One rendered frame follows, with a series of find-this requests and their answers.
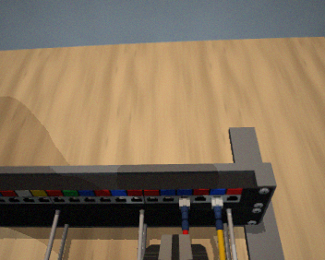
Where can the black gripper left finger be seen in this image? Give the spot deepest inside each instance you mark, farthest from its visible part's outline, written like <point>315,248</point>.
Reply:
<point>163,251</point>

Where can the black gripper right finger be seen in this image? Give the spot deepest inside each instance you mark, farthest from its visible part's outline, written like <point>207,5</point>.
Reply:
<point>183,249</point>

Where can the red cable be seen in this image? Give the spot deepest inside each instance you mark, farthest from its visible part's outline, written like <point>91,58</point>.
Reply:
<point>185,226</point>

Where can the yellow cord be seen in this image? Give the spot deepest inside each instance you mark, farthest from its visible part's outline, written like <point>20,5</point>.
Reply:
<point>219,228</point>

